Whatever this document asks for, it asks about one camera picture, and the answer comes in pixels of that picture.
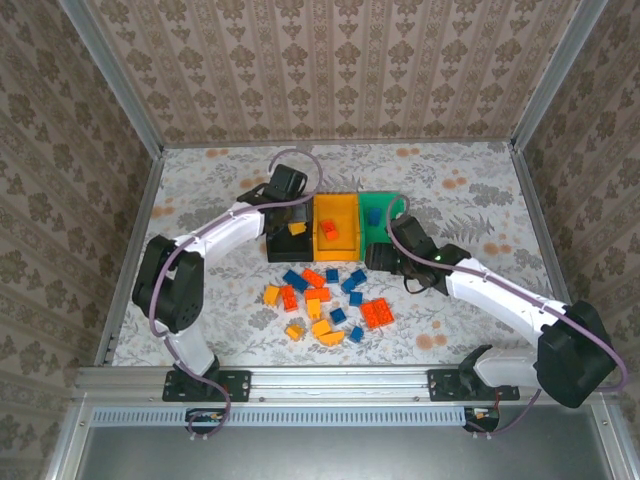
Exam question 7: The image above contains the long blue lego brick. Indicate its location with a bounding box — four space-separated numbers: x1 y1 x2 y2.
282 269 310 293

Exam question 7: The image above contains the black plastic bin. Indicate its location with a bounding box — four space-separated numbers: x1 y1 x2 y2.
266 202 316 264

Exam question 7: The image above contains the orange-yellow plastic bin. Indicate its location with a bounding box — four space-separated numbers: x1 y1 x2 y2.
312 192 364 262

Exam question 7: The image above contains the green plastic bin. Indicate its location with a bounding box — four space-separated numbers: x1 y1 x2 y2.
358 190 404 249

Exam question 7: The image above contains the floral table cover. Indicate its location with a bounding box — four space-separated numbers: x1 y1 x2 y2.
112 142 569 366

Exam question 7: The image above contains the small connector board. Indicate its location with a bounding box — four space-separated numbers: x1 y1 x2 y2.
464 407 501 426
187 408 226 426

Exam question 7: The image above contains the grey metal panel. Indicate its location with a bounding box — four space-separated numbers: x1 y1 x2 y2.
49 422 631 480

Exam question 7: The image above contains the thin aluminium wall rail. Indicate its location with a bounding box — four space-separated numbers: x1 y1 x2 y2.
162 141 516 150

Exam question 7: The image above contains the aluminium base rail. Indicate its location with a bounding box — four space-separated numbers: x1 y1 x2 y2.
74 365 621 402

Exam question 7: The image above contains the aluminium side rail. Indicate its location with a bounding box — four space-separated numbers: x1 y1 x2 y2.
93 147 166 369
509 144 586 346

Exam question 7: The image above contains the right black mount plate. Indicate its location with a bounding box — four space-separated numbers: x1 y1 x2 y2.
427 368 521 403

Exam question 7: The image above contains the black mount plate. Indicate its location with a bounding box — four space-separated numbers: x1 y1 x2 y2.
162 368 252 403
427 368 521 403

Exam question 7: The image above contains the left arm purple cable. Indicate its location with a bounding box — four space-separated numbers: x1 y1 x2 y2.
149 147 324 444

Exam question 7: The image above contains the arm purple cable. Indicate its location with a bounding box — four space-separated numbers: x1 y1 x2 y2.
149 147 324 444
385 194 630 441

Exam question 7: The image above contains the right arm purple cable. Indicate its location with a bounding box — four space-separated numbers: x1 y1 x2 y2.
385 194 630 441

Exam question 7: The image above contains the grey slotted cable duct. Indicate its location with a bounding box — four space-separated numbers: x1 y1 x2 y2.
92 405 470 427

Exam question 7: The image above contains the left black mount plate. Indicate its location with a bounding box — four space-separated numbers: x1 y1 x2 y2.
162 368 252 403

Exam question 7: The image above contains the aluminium frame post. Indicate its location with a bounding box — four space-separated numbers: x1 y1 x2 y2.
57 0 165 156
510 0 610 151

